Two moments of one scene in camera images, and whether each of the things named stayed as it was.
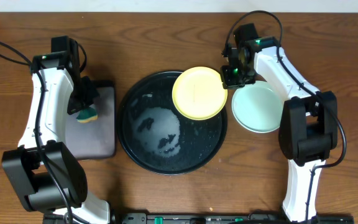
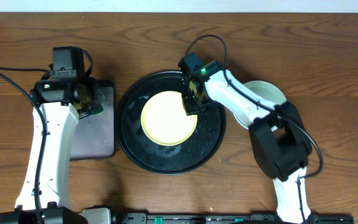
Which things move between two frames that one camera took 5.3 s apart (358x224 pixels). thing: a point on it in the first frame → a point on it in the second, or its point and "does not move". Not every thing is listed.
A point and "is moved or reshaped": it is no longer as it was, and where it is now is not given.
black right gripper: (229, 83) → (189, 108)
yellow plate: (198, 93) is moved or reshaped
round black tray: (159, 137) does not move
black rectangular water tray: (96, 139) does not move
